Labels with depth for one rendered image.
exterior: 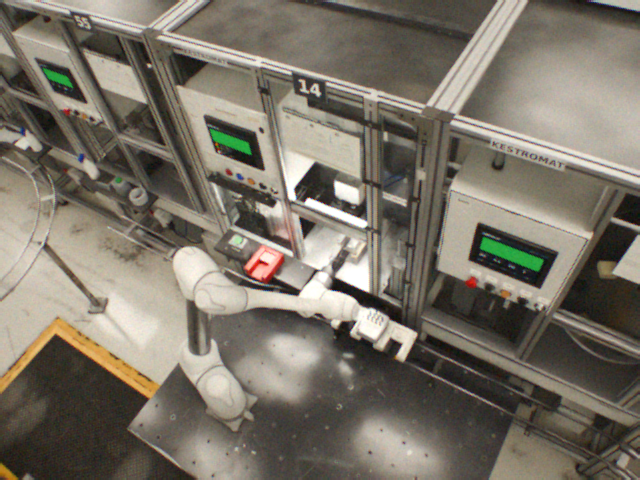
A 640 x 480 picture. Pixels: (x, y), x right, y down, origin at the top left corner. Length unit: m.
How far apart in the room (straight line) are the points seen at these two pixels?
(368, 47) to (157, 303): 2.50
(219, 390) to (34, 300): 2.25
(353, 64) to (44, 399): 2.88
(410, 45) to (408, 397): 1.50
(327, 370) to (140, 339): 1.56
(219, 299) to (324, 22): 1.03
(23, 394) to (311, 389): 2.07
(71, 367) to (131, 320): 0.48
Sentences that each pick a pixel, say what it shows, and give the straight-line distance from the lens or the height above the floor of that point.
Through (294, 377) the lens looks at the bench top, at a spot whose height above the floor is 0.68.
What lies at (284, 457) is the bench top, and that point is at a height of 0.68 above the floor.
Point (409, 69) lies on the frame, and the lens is 1.66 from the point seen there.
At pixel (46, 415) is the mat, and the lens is 3.68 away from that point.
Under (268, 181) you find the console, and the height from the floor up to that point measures 1.46.
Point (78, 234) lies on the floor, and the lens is 4.38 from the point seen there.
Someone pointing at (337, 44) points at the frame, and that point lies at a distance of 1.79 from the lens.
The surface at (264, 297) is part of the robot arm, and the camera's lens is 1.97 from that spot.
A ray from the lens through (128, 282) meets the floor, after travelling 3.89.
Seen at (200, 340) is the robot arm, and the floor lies 1.08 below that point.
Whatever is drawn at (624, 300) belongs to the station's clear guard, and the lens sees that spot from 1.81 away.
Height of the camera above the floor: 2.97
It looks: 53 degrees down
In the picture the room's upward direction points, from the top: 10 degrees counter-clockwise
